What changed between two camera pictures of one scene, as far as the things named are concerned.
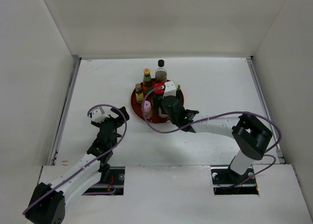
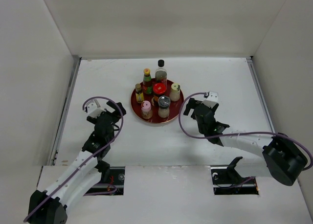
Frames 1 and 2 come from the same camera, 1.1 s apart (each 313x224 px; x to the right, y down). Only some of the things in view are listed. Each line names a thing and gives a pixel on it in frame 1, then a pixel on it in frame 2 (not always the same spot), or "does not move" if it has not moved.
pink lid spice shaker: [147, 109] does not move
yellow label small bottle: [139, 94] does not move
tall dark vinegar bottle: [161, 73] does not move
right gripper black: [177, 96] -> [192, 103]
